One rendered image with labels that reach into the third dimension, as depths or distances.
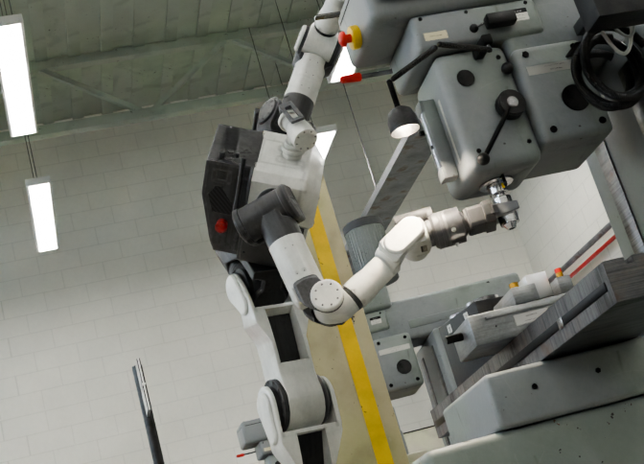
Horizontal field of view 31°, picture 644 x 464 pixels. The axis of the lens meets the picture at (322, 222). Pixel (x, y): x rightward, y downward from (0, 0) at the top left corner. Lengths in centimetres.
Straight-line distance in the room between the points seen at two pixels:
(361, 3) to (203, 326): 930
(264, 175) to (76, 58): 879
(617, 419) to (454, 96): 84
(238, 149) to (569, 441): 113
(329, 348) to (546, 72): 186
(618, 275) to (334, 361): 234
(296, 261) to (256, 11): 903
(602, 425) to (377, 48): 108
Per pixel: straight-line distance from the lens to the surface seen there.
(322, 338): 437
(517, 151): 273
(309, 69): 325
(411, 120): 266
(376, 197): 956
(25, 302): 1203
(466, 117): 273
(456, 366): 311
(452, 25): 283
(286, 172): 290
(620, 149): 300
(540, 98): 280
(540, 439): 246
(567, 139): 278
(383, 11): 279
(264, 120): 312
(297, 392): 303
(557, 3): 297
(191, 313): 1198
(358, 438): 431
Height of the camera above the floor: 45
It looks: 19 degrees up
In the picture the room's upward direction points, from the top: 16 degrees counter-clockwise
